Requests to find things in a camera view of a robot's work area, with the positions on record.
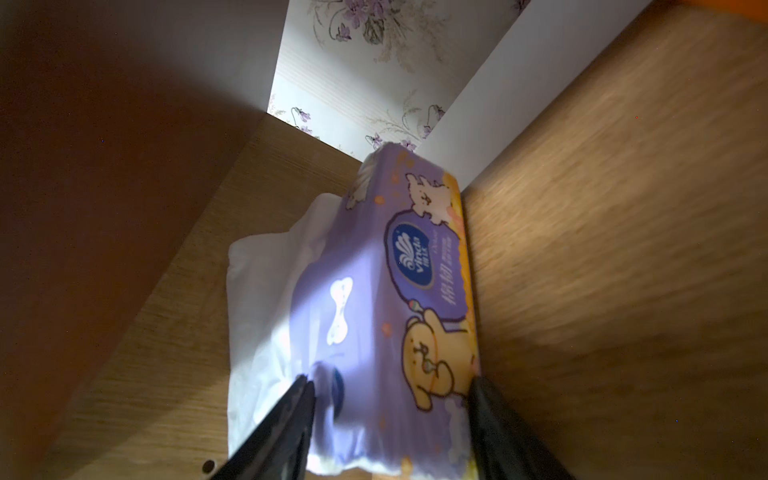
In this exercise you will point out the white purple tissue pack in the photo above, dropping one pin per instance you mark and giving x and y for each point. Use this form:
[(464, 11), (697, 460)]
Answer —
[(369, 297)]

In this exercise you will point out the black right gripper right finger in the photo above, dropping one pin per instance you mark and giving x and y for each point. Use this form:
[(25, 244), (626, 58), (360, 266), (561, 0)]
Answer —
[(504, 446)]

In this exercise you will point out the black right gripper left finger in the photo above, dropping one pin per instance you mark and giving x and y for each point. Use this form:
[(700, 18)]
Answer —
[(278, 447)]

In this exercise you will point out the wooden three-tier shelf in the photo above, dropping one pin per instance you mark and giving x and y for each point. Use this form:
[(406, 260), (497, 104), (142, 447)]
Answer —
[(618, 246)]

